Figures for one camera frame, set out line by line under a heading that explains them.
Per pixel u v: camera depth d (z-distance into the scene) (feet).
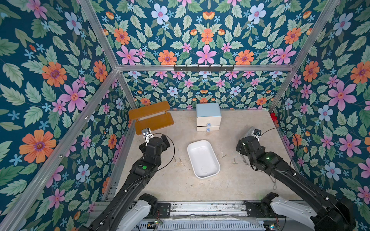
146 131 2.09
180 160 3.05
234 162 2.99
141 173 1.67
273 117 3.80
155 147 1.78
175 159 3.05
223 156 3.09
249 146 1.95
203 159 3.00
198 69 3.04
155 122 3.66
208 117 3.15
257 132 2.25
